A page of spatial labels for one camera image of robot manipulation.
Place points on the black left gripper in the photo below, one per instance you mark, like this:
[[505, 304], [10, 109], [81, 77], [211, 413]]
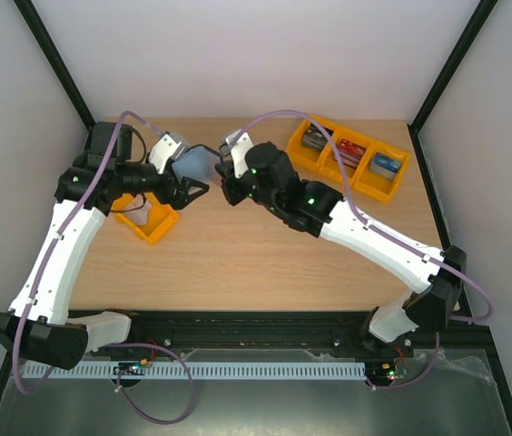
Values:
[[179, 201]]

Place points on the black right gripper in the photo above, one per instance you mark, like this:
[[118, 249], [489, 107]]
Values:
[[227, 184]]

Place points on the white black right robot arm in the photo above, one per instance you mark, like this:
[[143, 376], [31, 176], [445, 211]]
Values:
[[265, 174]]

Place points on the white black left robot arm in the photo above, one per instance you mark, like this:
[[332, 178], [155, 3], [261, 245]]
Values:
[[37, 326]]

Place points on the white card with blossom print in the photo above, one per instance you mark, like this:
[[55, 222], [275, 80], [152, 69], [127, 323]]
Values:
[[137, 211]]

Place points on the black card stack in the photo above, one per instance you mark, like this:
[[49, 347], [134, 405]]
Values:
[[314, 139]]

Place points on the red card stack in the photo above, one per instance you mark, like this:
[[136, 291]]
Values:
[[350, 153]]

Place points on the blue card stack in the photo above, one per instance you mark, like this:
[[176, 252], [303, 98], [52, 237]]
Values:
[[385, 166]]

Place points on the small yellow plastic bin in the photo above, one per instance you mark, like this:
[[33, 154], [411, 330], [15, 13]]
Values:
[[161, 218]]

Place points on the yellow three-compartment tray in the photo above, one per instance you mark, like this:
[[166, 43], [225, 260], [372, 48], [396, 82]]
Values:
[[325, 162]]

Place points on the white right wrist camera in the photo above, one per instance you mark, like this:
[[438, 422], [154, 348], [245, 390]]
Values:
[[236, 146]]

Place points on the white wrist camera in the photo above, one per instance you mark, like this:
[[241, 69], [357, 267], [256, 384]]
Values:
[[236, 146], [169, 147]]

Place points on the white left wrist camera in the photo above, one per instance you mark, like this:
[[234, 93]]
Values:
[[169, 147]]

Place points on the black aluminium frame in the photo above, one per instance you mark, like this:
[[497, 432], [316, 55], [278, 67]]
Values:
[[468, 36]]

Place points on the white slotted cable duct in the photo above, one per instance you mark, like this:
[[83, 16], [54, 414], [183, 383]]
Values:
[[204, 371]]

